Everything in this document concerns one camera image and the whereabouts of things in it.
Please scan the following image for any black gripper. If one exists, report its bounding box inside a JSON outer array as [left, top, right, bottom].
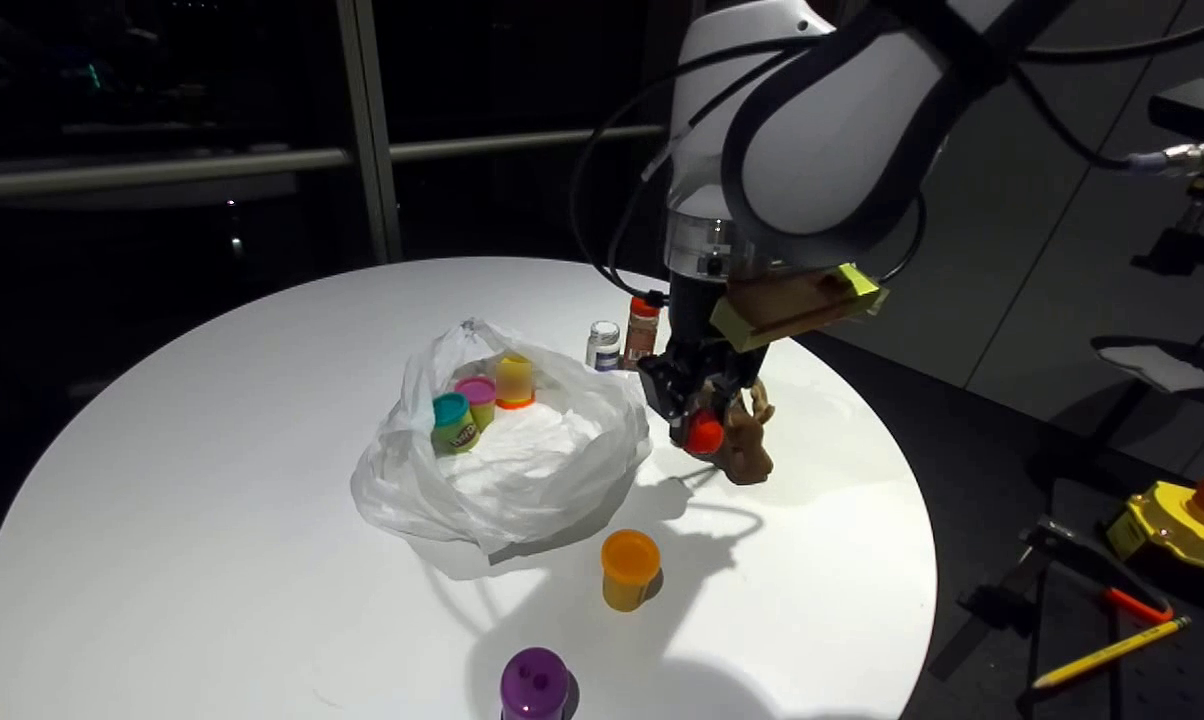
[[635, 277, 766, 433]]

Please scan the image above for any brown plush moose toy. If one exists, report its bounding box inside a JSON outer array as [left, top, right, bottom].
[[713, 382, 774, 483]]

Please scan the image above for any red-lid spice bottle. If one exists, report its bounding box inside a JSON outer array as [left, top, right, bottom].
[[623, 297, 663, 366]]

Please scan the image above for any orange play-dough tub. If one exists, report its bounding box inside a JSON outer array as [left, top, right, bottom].
[[599, 526, 660, 612]]

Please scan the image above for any purple play-dough tub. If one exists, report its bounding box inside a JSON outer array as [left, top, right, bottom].
[[502, 647, 579, 720]]

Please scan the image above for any small red-lid container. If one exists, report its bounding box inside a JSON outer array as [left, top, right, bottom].
[[683, 412, 724, 461]]

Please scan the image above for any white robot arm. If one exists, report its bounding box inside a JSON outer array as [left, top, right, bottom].
[[639, 0, 1074, 433]]

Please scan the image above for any white plastic bag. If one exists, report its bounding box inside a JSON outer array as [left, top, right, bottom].
[[354, 321, 648, 554]]

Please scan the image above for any yellow play-dough tub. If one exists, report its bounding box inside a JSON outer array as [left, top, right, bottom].
[[495, 350, 536, 409]]

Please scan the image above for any pink play-dough tub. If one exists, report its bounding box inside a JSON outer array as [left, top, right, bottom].
[[456, 376, 495, 429]]

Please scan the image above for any teal play-dough tub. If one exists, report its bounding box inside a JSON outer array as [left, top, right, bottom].
[[431, 393, 478, 457]]

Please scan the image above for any metal window railing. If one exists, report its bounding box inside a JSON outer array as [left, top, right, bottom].
[[0, 122, 673, 206]]

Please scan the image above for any yellow emergency stop button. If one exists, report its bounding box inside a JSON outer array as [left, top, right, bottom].
[[1110, 481, 1204, 569]]

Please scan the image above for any yellow pencil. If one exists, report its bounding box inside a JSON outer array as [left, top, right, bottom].
[[1027, 616, 1194, 692]]

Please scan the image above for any wrist camera on wooden mount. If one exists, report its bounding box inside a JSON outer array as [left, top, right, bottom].
[[707, 265, 887, 350]]

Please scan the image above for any red-handled tool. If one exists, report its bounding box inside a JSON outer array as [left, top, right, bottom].
[[1024, 514, 1176, 624]]

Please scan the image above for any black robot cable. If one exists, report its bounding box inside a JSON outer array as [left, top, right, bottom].
[[567, 0, 1204, 303]]

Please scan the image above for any black camera stand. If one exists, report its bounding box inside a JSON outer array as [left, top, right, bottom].
[[1092, 80, 1204, 398]]

